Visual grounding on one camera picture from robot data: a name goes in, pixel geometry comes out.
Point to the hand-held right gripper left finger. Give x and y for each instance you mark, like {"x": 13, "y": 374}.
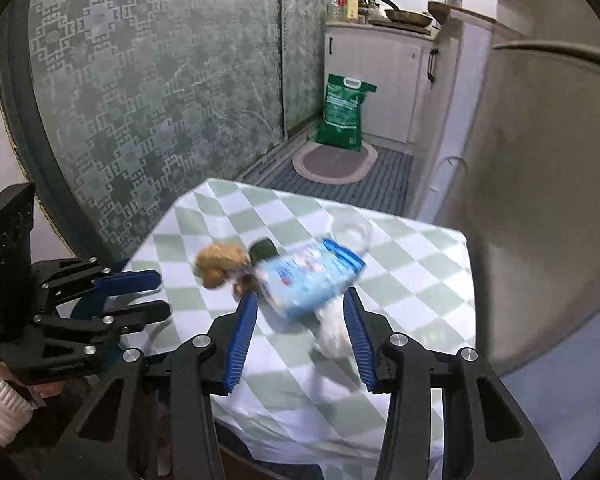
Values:
{"x": 240, "y": 340}

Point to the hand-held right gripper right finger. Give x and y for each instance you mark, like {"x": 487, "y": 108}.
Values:
{"x": 357, "y": 340}

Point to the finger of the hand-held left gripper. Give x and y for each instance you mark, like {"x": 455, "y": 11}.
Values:
{"x": 140, "y": 316}
{"x": 130, "y": 281}

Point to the white tissue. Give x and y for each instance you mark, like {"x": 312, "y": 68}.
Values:
{"x": 332, "y": 332}

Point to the blue snack packet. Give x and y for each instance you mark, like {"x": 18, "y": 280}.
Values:
{"x": 300, "y": 280}

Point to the dark green avocado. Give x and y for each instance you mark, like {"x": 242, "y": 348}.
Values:
{"x": 263, "y": 251}

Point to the clear plastic cup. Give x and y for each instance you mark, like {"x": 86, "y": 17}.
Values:
{"x": 352, "y": 232}

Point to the person's left forearm white sleeve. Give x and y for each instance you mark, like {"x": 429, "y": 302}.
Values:
{"x": 0, "y": 405}

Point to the green white checkered tablecloth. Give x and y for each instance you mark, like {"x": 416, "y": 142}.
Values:
{"x": 405, "y": 280}

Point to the grey striped floor mat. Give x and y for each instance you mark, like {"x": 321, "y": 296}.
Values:
{"x": 385, "y": 185}

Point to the oval grey floor mat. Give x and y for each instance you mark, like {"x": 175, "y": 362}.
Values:
{"x": 330, "y": 165}

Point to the grey patterned mattress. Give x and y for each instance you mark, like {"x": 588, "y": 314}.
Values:
{"x": 130, "y": 85}

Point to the green rice bag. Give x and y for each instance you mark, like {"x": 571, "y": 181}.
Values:
{"x": 342, "y": 115}

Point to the white kitchen cabinet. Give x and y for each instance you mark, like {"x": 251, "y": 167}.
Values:
{"x": 380, "y": 75}

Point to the white refrigerator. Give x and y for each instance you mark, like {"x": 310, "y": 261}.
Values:
{"x": 470, "y": 85}

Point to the frying pan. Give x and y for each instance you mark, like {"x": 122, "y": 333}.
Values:
{"x": 407, "y": 17}

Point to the row of condiment bottles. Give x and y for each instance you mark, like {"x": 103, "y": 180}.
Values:
{"x": 352, "y": 7}

